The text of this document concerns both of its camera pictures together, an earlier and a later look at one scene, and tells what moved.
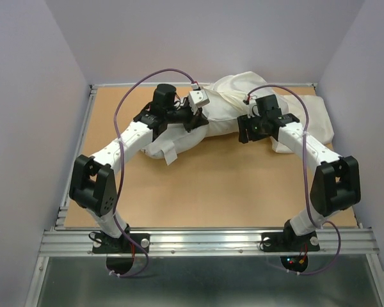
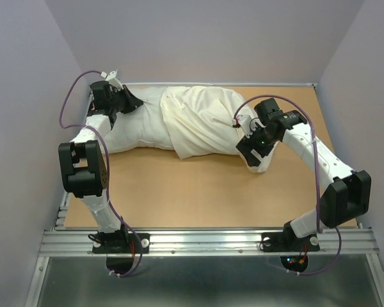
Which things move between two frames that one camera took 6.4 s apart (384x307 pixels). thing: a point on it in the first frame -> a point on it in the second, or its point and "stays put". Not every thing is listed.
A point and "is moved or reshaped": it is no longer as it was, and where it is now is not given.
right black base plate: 287,242 stays put
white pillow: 176,138 is moved or reshaped
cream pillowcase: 228,96 -> 201,120
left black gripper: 196,120 -> 133,102
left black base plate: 102,244 stays put
